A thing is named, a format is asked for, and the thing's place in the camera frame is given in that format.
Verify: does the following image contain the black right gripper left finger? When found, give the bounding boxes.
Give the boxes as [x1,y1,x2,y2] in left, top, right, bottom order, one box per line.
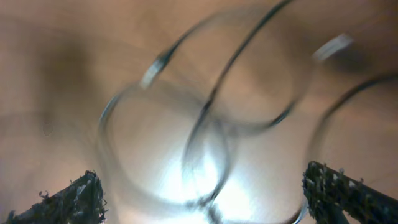
[4,170,107,224]

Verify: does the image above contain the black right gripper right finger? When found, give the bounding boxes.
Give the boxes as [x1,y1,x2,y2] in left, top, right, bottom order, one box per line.
[303,161,397,224]

